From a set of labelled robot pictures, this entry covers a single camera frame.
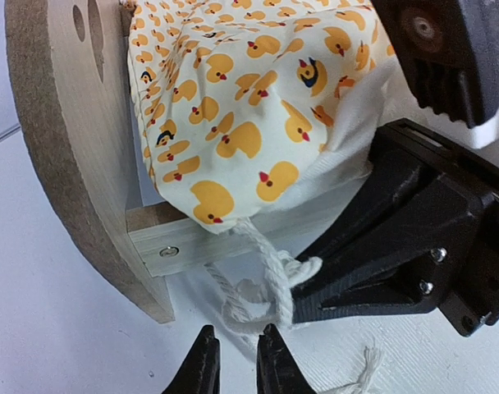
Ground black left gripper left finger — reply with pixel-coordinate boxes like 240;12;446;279
163;325;221;394

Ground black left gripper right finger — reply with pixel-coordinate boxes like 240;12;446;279
256;323;311;394

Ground duck print mattress cushion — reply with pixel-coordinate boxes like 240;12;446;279
126;0;398;394

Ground wooden striped pet bed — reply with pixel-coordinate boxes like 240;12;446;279
5;0;378;324

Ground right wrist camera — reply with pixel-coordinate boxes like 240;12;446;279
373;1;499;149

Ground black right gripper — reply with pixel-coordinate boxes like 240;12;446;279
292;119;499;337

